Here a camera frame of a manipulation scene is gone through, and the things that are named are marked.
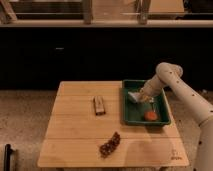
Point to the orange fruit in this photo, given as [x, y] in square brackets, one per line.
[150, 116]

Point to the bunch of red grapes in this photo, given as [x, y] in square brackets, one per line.
[110, 146]

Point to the grey towel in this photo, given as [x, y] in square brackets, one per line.
[134, 97]

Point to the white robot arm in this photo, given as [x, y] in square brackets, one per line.
[167, 74]

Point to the black object on floor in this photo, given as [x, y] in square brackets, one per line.
[7, 154]

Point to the green plastic tray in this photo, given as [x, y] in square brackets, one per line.
[133, 113]

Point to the small wooden block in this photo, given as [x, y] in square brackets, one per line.
[99, 105]

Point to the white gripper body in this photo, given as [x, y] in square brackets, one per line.
[145, 94]

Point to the wooden shelf frame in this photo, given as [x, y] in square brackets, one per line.
[106, 13]

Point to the wooden table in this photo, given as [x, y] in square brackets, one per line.
[75, 132]

